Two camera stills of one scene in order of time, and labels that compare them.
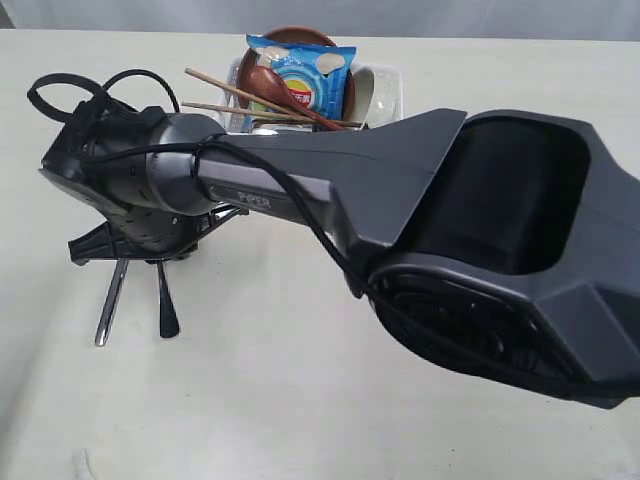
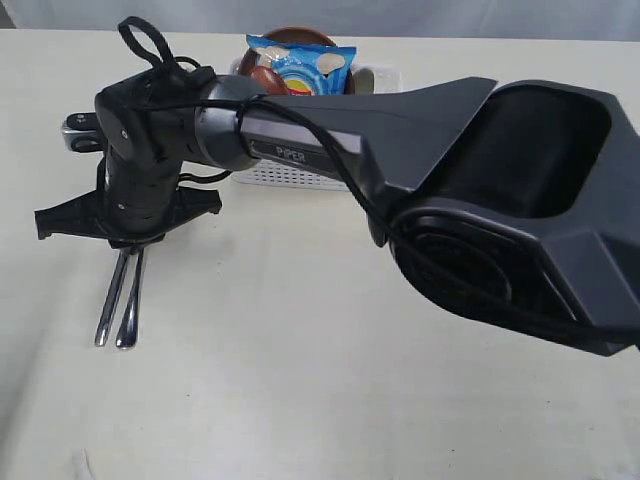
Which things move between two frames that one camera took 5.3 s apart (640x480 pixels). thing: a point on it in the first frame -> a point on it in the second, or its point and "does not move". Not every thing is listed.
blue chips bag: x=319 y=72 does not move
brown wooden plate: x=300 y=34 does not move
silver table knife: x=118 y=277 does not move
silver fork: x=169 y=322 -> x=131 y=301
